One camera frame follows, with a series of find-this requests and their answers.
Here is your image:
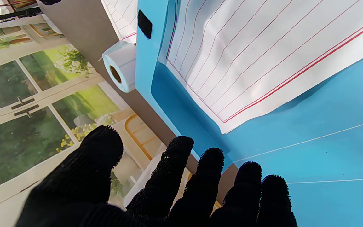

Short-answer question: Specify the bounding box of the red lined paper sheet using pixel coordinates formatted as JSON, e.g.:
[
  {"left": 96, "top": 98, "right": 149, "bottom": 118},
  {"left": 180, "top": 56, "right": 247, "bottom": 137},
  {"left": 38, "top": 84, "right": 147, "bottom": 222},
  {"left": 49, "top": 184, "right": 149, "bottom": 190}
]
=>
[
  {"left": 101, "top": 0, "right": 138, "bottom": 44},
  {"left": 158, "top": 0, "right": 363, "bottom": 134}
]

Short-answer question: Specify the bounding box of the black backdrop stand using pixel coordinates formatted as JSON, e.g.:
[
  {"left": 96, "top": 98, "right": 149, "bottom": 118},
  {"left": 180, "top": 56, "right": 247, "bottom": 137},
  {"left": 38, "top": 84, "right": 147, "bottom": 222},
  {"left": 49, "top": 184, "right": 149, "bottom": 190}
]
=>
[{"left": 0, "top": 6, "right": 43, "bottom": 25}]

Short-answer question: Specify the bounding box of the light blue label roll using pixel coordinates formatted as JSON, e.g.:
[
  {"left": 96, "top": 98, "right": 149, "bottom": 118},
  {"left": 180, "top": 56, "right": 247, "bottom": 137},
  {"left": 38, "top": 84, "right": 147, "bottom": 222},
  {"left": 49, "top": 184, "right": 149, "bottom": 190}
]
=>
[{"left": 99, "top": 41, "right": 137, "bottom": 93}]

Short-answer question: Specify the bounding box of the black velcro patch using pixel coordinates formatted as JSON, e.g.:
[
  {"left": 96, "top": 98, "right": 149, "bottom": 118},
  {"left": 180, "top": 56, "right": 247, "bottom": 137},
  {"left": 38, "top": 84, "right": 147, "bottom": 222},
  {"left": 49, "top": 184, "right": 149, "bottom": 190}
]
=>
[{"left": 137, "top": 9, "right": 153, "bottom": 40}]

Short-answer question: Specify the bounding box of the garden window backdrop banner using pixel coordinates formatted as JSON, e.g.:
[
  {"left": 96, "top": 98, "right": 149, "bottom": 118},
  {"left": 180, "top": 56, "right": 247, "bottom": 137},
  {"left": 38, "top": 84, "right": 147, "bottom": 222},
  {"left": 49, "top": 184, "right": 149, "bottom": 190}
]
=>
[{"left": 0, "top": 22, "right": 223, "bottom": 227}]

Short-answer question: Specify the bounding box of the blue file box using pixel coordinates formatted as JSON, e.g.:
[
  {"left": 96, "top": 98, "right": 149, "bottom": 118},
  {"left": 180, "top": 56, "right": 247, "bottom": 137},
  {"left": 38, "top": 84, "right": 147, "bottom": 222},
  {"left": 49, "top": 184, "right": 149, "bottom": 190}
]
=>
[{"left": 135, "top": 0, "right": 363, "bottom": 227}]

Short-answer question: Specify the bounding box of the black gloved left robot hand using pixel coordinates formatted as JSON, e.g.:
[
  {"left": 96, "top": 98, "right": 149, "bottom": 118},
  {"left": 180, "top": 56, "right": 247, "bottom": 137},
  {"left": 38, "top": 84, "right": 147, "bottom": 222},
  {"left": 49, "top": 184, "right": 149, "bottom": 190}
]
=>
[{"left": 16, "top": 125, "right": 297, "bottom": 227}]

